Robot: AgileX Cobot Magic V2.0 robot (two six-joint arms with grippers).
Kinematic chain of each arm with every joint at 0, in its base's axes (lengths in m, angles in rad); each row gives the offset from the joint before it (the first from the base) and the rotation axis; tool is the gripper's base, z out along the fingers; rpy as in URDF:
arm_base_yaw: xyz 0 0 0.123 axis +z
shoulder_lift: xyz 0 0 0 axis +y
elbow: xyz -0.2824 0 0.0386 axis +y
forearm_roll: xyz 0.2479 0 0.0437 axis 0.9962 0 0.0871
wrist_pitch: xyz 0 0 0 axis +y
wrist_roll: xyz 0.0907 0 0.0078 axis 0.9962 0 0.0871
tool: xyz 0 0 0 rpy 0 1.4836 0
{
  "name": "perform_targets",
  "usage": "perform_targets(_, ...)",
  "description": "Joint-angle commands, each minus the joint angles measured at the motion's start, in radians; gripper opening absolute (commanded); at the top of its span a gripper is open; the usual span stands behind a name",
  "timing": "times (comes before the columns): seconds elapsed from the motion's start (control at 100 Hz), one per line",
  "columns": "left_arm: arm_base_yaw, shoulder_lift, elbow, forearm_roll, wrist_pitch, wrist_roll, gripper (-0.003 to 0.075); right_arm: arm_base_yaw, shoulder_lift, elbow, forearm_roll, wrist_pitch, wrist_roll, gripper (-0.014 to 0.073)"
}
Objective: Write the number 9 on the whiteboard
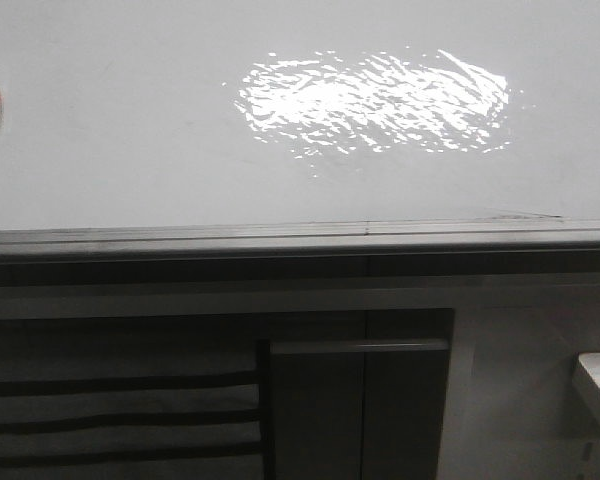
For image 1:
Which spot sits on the white whiteboard with metal frame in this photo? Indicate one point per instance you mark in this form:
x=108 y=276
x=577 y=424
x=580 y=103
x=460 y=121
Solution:
x=211 y=127

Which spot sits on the dark slatted panel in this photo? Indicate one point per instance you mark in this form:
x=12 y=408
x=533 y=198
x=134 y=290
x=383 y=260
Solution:
x=97 y=402

